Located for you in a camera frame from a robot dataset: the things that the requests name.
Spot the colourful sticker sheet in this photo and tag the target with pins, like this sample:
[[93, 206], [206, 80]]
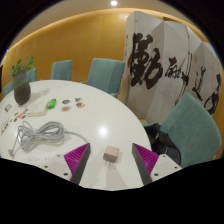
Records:
[[5, 126]]

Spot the folding screen with black calligraphy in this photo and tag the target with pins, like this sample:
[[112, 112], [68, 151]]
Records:
[[166, 63]]

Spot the ceiling spot lights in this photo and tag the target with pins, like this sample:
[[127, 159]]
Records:
[[114, 2]]

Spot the round colourful badge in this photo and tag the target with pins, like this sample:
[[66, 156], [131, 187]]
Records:
[[16, 114], [15, 119], [80, 105], [24, 115], [66, 101], [78, 99], [65, 108]]

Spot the white flat box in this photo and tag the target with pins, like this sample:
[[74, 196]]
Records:
[[37, 108]]

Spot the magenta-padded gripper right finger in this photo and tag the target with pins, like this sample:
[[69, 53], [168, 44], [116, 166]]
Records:
[[146, 160]]

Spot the teal upholstered chair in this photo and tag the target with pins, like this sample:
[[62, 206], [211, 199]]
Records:
[[62, 69], [193, 130], [106, 76], [31, 75]]

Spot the potted plant in grey pot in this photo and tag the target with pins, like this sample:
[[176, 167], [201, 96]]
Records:
[[21, 88]]

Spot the black wall screen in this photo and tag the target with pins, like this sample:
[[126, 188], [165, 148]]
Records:
[[1, 78]]

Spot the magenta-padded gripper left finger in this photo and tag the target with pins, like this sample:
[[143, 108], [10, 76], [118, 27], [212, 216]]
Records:
[[75, 160]]

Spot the small white charger block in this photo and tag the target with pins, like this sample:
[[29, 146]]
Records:
[[111, 153]]

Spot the small grey card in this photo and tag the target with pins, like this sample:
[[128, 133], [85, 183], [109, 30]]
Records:
[[8, 107]]

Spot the black bag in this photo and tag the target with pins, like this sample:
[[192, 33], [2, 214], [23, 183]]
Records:
[[161, 143]]

